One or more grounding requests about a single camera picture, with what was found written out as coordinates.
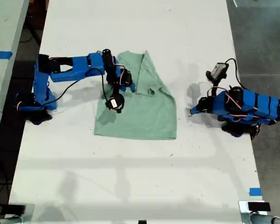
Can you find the black camera stalk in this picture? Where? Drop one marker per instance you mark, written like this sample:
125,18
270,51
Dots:
116,89
215,86

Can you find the pale green T-shirt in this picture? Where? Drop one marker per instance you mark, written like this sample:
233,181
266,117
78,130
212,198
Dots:
142,116

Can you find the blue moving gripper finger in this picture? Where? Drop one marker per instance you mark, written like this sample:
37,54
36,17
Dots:
194,113
122,88

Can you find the small black box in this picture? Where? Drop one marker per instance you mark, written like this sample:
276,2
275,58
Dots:
259,206
16,209

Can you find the metal table clamp plate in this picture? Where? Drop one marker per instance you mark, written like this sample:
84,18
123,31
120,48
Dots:
243,206

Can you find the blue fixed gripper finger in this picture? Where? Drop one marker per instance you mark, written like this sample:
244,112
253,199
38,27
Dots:
133,87
196,108

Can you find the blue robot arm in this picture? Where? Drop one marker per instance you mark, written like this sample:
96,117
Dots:
249,107
77,68

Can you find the square blue tape piece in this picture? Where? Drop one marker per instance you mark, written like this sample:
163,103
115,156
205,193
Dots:
255,191

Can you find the white side table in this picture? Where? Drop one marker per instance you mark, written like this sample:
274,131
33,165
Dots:
4,25

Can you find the long blue tape strip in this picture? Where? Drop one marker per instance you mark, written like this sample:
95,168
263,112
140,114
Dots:
1,54

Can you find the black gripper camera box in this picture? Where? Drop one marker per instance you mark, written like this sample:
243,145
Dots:
114,103
218,70

